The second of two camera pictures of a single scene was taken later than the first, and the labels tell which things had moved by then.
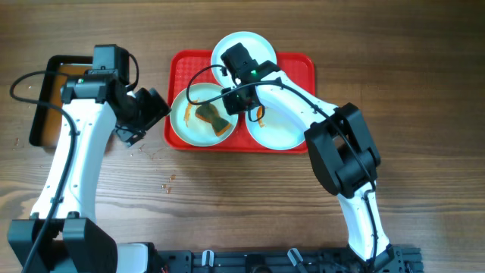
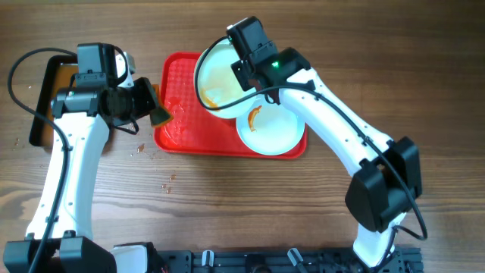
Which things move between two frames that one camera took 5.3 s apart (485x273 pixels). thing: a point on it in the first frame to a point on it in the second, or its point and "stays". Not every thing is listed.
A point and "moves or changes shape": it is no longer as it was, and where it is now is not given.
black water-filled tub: x=45 y=124 stays
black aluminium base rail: x=398 y=259 stays
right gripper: x=232 y=107 to x=239 y=70
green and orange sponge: x=209 y=112 moves or changes shape
